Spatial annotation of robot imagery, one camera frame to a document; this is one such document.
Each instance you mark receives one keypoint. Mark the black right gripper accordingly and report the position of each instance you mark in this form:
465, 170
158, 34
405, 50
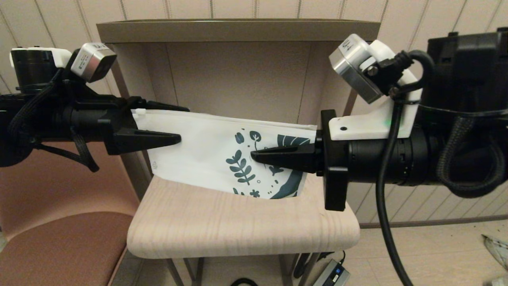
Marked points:
377, 159

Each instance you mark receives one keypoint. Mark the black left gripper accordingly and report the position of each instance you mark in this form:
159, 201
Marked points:
95, 119

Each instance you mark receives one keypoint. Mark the white leaf-print zip pouch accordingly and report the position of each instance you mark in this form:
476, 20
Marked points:
198, 151

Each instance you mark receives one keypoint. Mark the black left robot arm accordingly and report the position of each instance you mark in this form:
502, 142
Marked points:
27, 63

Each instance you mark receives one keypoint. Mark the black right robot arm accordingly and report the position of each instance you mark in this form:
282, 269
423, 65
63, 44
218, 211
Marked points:
464, 71

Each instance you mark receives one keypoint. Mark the beige wooden hutch desk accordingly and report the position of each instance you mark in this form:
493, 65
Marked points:
238, 31

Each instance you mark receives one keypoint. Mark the silver power adapter box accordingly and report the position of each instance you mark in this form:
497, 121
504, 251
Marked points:
331, 275

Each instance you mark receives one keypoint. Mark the black round floor object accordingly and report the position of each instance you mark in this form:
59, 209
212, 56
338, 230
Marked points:
244, 283

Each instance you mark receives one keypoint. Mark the brown upholstered chair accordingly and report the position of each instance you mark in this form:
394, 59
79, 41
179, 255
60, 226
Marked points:
59, 246

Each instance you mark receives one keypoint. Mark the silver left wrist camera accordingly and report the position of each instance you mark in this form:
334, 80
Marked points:
93, 61

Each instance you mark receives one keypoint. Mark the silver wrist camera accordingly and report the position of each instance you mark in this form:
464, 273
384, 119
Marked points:
93, 61
357, 67

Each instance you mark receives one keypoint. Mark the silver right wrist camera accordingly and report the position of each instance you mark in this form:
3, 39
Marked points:
357, 67

